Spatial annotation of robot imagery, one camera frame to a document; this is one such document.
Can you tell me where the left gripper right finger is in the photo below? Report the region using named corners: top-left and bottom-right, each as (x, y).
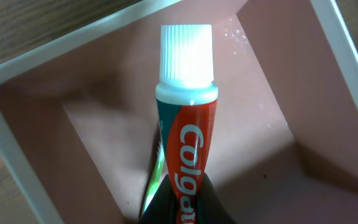
top-left (196, 174), bottom-right (236, 224)

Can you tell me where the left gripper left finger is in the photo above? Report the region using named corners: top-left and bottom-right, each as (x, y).
top-left (137, 174), bottom-right (177, 224)

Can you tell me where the green white toothbrush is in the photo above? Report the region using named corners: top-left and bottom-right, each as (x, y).
top-left (140, 141), bottom-right (165, 216)

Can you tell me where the Colgate toothpaste tube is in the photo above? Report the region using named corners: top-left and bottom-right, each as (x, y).
top-left (155, 24), bottom-right (218, 223)

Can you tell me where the white box with pink interior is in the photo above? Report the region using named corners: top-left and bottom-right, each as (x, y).
top-left (0, 1), bottom-right (358, 223)

